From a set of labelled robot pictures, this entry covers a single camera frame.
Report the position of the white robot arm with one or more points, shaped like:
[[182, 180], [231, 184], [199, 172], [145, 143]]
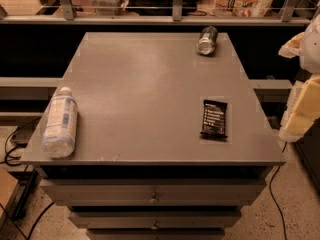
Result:
[[309, 56]]

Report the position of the grey side shelf right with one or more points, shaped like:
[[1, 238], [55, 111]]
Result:
[[271, 91]]

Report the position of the grey side shelf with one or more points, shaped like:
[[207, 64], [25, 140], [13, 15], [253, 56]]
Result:
[[26, 88], [271, 91]]

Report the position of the black snack bar wrapper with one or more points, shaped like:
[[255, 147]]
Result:
[[214, 119]]

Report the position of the clear blue-label plastic bottle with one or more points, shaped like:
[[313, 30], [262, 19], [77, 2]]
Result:
[[59, 136]]

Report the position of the grey side shelf left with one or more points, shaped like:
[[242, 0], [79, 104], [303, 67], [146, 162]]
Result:
[[26, 88]]

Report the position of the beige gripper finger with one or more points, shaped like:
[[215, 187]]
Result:
[[292, 47], [302, 109]]

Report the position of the round metal drawer knob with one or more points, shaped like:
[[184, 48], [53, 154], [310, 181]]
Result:
[[154, 198]]

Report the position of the lower metal drawer knob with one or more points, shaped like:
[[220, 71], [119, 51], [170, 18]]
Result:
[[154, 226]]

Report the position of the grey drawer cabinet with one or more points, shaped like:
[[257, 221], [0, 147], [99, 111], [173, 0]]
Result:
[[140, 102]]

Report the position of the metal guard rail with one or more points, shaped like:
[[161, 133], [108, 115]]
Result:
[[281, 13]]

